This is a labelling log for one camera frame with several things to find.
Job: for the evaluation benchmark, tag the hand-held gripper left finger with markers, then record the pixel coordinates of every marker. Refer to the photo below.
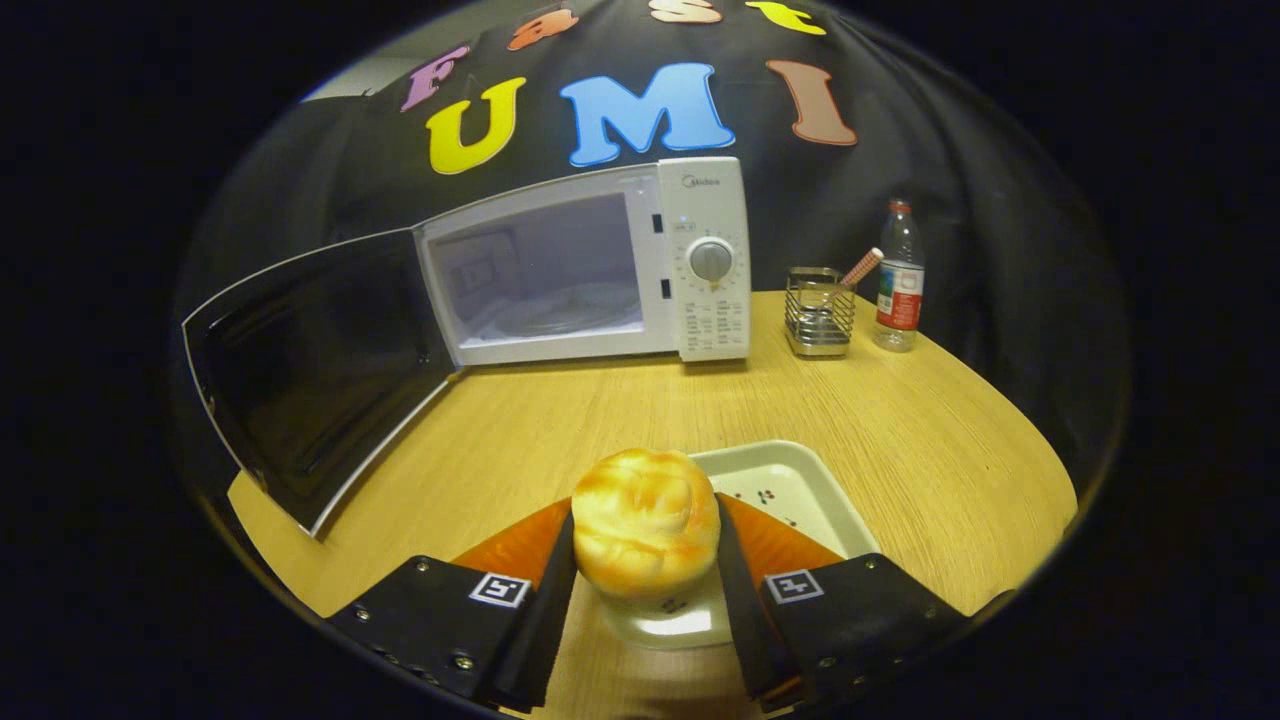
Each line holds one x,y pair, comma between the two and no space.
545,630

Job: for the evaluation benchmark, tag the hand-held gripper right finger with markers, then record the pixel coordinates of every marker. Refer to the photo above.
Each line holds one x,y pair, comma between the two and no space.
745,640

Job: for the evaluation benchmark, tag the golden bread roll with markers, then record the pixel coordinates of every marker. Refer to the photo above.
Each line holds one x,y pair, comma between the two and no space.
645,525

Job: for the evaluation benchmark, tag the white microwave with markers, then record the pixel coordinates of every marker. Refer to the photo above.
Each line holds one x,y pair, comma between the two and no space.
715,320

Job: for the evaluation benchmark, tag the white square plate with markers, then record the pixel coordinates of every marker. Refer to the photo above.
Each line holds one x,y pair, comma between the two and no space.
790,480

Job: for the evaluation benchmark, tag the clear plastic water bottle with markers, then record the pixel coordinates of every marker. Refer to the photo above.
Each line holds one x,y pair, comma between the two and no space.
900,300

